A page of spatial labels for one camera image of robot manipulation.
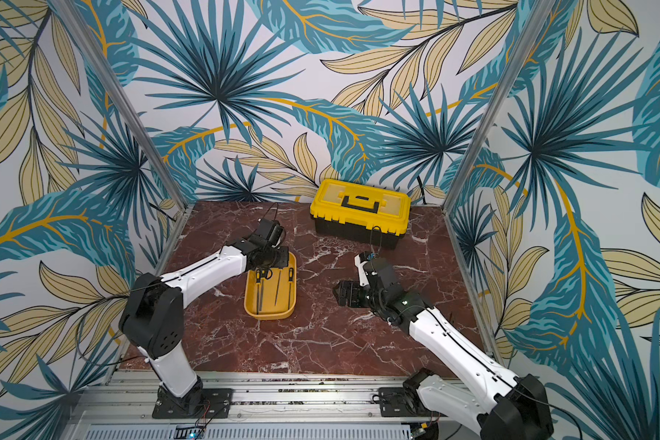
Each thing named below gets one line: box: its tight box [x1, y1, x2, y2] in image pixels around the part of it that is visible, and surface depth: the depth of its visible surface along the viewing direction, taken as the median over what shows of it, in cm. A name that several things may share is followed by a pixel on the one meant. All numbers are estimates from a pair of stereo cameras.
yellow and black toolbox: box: [309, 178, 412, 250], surface depth 100 cm
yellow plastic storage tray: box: [243, 251, 297, 320], surface depth 94 cm
